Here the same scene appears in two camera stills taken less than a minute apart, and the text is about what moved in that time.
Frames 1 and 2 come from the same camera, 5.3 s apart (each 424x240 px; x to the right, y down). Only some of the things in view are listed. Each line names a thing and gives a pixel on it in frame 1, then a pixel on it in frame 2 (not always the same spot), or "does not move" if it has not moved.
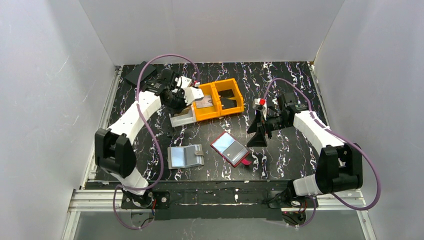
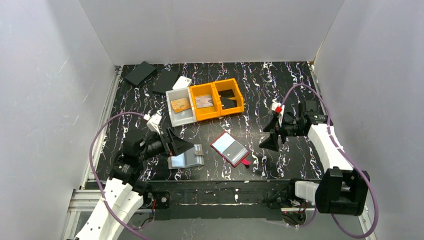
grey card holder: (185, 156) does not move
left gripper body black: (180, 102) → (169, 141)
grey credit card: (227, 103) does not move
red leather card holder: (230, 150) does not move
